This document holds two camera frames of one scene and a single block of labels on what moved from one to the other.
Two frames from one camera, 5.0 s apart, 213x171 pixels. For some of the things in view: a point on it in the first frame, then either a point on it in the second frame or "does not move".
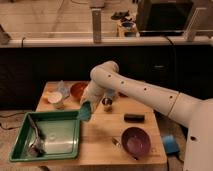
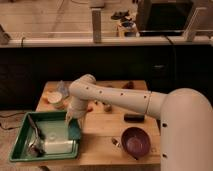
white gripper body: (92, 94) → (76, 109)
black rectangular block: (134, 118) does not move
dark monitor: (163, 18) does not move
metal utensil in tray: (37, 147) does not move
